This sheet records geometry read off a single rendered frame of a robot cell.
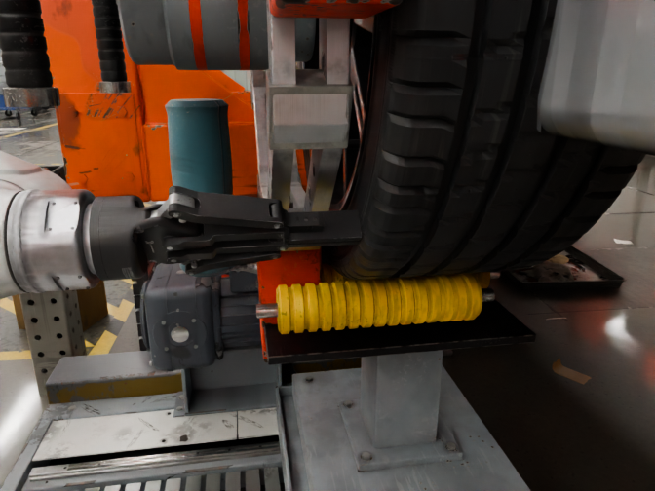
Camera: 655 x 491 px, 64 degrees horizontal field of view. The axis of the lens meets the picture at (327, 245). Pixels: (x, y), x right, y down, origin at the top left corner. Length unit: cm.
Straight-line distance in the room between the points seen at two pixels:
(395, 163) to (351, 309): 24
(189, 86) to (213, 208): 71
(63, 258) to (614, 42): 40
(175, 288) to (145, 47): 49
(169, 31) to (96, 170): 58
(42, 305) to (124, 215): 98
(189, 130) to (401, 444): 56
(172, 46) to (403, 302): 39
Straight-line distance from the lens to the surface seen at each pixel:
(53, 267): 48
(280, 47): 42
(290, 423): 105
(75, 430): 126
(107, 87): 86
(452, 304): 64
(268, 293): 68
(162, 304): 100
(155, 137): 114
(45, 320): 145
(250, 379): 127
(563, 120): 31
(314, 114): 42
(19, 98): 53
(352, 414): 92
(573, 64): 31
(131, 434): 121
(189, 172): 78
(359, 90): 60
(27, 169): 66
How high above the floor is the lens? 78
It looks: 18 degrees down
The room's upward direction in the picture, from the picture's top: straight up
